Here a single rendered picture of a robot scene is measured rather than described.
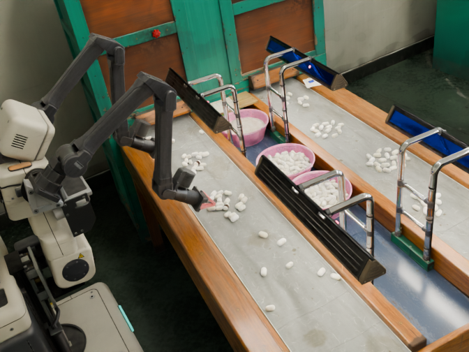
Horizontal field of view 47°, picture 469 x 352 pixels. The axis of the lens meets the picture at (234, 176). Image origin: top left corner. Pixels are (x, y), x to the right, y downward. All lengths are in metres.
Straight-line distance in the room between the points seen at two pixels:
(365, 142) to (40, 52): 2.02
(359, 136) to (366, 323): 1.10
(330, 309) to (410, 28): 3.68
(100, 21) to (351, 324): 1.78
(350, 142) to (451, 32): 2.39
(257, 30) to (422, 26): 2.51
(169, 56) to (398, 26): 2.67
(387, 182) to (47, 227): 1.36
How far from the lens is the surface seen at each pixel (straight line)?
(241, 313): 1.79
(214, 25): 2.89
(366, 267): 1.44
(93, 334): 2.56
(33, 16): 3.46
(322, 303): 1.82
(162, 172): 1.95
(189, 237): 2.10
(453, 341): 1.78
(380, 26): 4.87
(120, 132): 2.30
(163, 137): 1.89
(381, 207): 2.15
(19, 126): 1.87
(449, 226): 2.12
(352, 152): 2.50
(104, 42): 2.15
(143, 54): 2.80
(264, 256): 1.99
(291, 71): 3.12
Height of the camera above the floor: 2.11
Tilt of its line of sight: 34 degrees down
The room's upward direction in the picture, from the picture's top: 10 degrees counter-clockwise
